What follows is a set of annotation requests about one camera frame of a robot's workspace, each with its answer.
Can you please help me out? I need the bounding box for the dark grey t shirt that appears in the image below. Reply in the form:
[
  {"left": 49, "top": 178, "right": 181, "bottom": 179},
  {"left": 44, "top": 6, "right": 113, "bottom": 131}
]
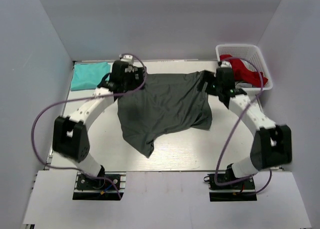
[{"left": 117, "top": 71, "right": 212, "bottom": 158}]

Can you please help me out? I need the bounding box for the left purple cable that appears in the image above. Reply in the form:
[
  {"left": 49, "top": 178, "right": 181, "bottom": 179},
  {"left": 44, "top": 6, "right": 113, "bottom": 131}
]
[{"left": 30, "top": 54, "right": 147, "bottom": 201}]

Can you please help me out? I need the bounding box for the light grey t shirt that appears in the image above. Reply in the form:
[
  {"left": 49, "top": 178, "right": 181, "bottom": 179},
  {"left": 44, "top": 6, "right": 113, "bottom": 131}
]
[{"left": 235, "top": 81, "right": 256, "bottom": 89}]

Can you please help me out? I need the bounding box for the white plastic basket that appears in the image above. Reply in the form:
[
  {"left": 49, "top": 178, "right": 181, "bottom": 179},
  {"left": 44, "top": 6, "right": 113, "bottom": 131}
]
[{"left": 215, "top": 44, "right": 273, "bottom": 95}]

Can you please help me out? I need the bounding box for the red t shirt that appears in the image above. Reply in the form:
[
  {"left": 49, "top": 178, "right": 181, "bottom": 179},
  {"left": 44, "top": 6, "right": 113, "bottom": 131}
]
[{"left": 228, "top": 59, "right": 261, "bottom": 88}]

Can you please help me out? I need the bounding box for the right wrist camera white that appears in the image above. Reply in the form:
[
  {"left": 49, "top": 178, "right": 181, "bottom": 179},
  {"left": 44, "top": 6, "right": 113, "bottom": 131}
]
[{"left": 217, "top": 60, "right": 232, "bottom": 68}]

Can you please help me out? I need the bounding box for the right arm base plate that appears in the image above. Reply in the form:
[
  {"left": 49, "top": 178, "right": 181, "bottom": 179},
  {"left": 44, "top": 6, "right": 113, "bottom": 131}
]
[{"left": 203, "top": 173, "right": 257, "bottom": 202}]

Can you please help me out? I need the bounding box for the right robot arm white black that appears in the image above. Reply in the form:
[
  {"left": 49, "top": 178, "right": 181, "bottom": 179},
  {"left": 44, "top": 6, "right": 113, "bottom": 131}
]
[{"left": 197, "top": 67, "right": 293, "bottom": 189}]

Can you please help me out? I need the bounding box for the folded teal t shirt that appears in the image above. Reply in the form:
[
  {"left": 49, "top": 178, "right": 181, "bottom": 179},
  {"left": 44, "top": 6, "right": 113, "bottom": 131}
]
[{"left": 70, "top": 62, "right": 111, "bottom": 91}]

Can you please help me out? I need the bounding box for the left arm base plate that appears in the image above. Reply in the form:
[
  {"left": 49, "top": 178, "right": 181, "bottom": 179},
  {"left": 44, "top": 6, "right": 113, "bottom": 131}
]
[{"left": 72, "top": 172, "right": 126, "bottom": 201}]

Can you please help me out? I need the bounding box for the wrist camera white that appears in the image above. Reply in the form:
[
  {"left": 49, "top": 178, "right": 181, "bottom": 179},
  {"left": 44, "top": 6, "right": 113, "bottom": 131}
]
[
  {"left": 119, "top": 54, "right": 134, "bottom": 73},
  {"left": 217, "top": 60, "right": 232, "bottom": 68}
]

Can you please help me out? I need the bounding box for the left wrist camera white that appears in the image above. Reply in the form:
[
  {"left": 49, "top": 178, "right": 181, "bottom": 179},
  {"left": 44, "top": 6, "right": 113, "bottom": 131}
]
[{"left": 119, "top": 54, "right": 134, "bottom": 73}]

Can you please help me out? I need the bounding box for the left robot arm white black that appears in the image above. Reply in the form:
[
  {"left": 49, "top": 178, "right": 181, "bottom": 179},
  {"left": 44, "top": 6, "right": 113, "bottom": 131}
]
[{"left": 52, "top": 58, "right": 147, "bottom": 189}]

